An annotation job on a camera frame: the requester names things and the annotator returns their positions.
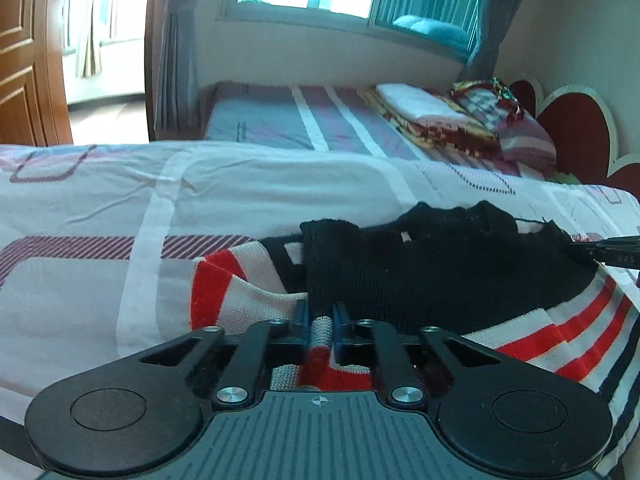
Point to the white folded blanket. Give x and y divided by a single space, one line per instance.
415 100

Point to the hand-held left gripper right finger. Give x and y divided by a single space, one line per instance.
341 330

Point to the striped pillow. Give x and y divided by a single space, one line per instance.
527 137

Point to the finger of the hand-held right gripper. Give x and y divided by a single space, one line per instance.
600 252

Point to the teal bedding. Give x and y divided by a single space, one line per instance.
430 30

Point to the striped mattress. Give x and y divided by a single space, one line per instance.
280 120

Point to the red yellow folded blanket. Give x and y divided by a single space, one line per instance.
440 135

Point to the brown wooden door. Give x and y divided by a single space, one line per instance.
25 60

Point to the white sheer curtain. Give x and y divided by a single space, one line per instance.
92 25

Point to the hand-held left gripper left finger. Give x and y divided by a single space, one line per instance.
300 327

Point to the striped knit sweater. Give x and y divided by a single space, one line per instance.
450 280

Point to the grey curtain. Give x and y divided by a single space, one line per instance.
497 15
177 50

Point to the patterned bed sheet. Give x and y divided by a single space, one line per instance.
100 240

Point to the plaid cloth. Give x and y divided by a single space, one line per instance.
480 102

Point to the red white headboard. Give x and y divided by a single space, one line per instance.
580 130

